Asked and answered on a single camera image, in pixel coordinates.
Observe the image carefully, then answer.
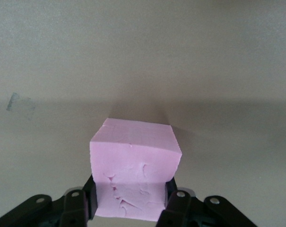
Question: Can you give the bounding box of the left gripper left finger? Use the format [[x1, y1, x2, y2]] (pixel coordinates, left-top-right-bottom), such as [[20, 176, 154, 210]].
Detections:
[[0, 175, 97, 227]]

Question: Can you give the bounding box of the pink foam cube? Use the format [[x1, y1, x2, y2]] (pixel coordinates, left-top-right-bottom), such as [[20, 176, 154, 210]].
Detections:
[[89, 117, 183, 222]]

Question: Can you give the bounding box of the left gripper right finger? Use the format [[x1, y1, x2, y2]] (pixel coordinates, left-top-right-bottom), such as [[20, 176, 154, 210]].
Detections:
[[156, 177, 258, 227]]

